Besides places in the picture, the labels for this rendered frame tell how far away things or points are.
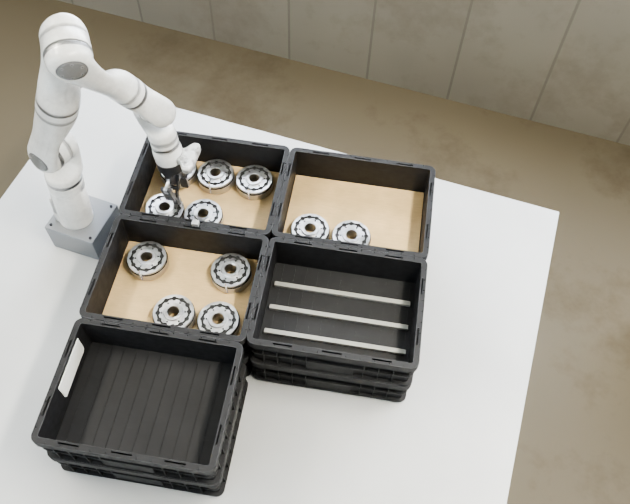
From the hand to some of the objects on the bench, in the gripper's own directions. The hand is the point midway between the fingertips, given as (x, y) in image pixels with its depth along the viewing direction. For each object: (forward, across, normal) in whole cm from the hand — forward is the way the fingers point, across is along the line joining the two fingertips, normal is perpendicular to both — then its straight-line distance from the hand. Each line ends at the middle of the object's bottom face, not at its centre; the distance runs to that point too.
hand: (180, 191), depth 188 cm
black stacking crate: (+21, +24, +48) cm, 58 cm away
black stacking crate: (+18, +58, +11) cm, 62 cm away
